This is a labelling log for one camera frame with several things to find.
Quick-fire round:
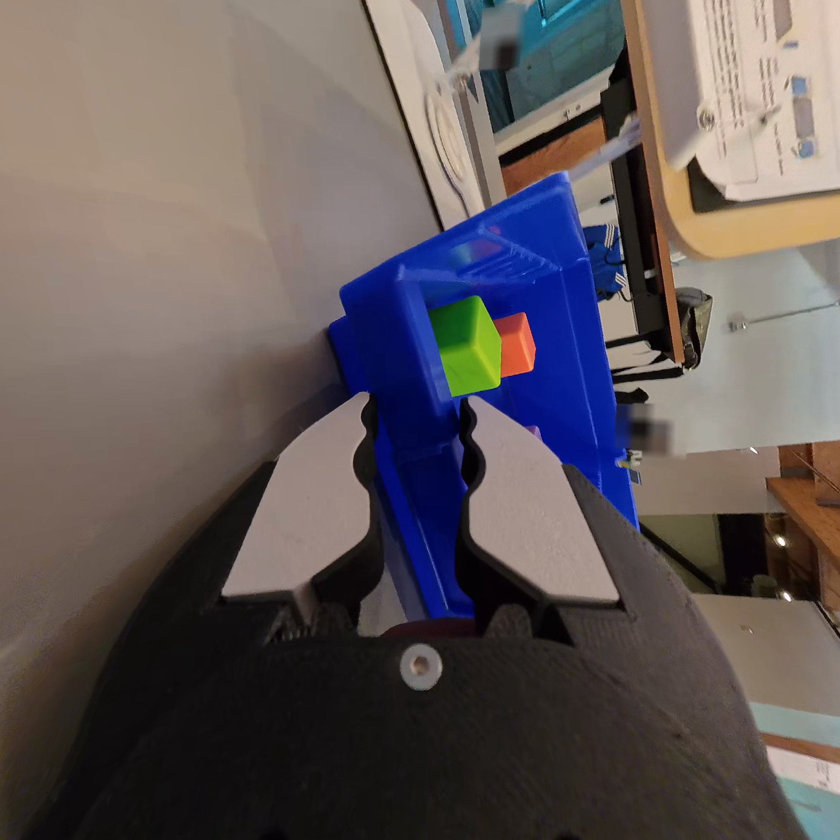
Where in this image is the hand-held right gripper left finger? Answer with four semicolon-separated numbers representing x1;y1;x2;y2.
222;392;387;624

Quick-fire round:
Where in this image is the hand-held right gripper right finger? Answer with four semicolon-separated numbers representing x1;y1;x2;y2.
456;398;622;611

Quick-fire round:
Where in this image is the blue plastic bin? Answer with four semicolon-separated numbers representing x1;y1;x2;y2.
328;171;643;621

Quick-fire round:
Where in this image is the green cube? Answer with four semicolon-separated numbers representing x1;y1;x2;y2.
428;295;503;396

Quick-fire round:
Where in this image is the grey desk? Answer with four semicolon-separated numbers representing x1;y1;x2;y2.
0;0;442;840

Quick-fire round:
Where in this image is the orange cube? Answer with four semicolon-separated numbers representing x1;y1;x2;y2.
492;312;537;377

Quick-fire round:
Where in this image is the olive bag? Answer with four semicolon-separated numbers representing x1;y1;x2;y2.
672;287;714;368

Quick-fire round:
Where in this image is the blue jacket with white stripes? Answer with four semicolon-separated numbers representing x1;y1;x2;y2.
583;223;623;303

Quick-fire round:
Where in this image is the black framed table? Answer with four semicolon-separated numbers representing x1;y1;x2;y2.
600;46;686;388

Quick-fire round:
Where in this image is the wooden table with rounded edge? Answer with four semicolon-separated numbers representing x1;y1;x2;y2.
620;0;840;260

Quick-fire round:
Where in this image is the white panel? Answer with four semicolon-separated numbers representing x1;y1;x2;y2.
364;0;506;231

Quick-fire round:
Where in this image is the white printed paper sheet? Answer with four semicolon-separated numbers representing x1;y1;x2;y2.
663;0;840;201

